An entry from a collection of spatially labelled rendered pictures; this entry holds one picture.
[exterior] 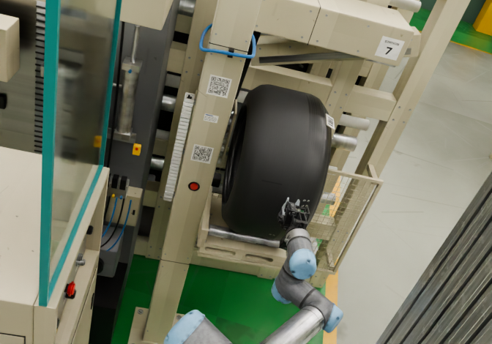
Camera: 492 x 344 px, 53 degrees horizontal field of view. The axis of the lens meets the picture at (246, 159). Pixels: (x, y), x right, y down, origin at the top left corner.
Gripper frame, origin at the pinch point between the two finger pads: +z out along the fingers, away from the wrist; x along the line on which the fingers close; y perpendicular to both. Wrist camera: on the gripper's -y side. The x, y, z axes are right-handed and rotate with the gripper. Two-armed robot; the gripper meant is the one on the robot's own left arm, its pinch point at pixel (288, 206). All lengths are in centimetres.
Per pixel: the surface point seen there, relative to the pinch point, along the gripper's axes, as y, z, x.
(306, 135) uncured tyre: 22.2, 12.4, -1.4
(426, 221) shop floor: -102, 184, -170
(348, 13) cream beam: 60, 43, -10
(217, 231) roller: -30.1, 19.5, 18.4
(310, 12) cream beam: 57, 42, 4
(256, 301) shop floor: -115, 75, -24
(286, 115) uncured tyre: 25.7, 17.7, 6.2
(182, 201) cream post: -23.5, 26.0, 34.5
